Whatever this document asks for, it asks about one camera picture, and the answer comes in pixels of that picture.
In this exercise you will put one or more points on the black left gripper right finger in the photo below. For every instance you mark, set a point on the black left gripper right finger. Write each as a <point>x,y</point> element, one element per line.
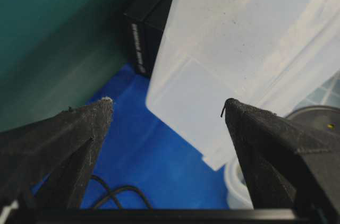
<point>284,163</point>

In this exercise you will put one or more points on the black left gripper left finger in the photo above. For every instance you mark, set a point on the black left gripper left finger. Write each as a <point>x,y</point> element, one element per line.
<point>60,152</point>

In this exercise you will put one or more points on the yellow wire spool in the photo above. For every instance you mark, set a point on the yellow wire spool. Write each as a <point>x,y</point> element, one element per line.
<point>324,118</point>

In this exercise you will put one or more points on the black cardboard box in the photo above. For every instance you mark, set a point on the black cardboard box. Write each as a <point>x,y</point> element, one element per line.
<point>145,25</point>

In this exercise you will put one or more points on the translucent plastic tool box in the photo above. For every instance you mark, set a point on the translucent plastic tool box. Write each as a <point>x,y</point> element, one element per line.
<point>270,54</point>

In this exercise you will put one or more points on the blue mat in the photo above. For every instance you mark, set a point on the blue mat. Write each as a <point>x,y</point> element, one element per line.
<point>142,151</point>

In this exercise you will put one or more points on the white tape roll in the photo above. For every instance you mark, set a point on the white tape roll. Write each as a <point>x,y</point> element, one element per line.
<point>238,196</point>

